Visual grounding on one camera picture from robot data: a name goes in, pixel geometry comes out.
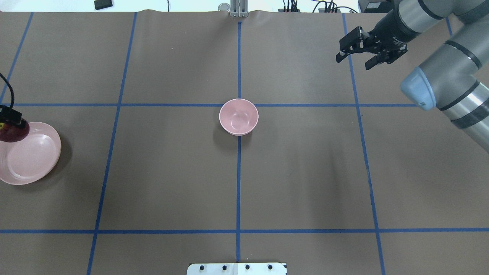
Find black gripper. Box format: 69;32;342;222
340;23;408;70

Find red apple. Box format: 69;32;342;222
0;119;30;143

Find pink bowl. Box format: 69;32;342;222
219;99;259;136

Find pink plate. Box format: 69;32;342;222
0;122;62;186

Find black orange usb hub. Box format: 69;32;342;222
278;0;300;13

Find small black device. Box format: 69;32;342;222
93;0;113;11

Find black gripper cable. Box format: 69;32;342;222
0;73;15;109

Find aluminium frame post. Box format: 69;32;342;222
229;0;249;18

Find white camera mast base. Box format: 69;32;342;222
186;262;288;275

